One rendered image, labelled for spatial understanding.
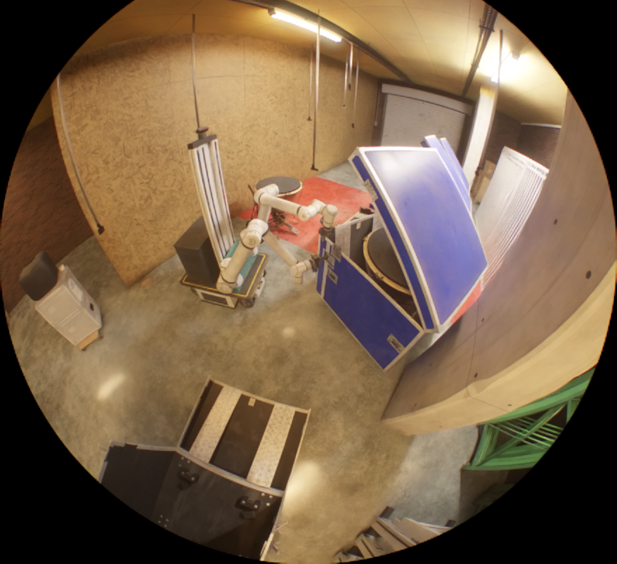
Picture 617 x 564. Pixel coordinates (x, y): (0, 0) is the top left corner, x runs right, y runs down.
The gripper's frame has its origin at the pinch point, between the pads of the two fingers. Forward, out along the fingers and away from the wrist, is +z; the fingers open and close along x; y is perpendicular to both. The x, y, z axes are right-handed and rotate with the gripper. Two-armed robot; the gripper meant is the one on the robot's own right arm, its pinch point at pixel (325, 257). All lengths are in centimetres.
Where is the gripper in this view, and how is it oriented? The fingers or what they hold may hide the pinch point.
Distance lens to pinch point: 185.8
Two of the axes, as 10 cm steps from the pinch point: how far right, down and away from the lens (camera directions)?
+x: -0.3, 7.4, 6.7
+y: -5.3, -5.8, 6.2
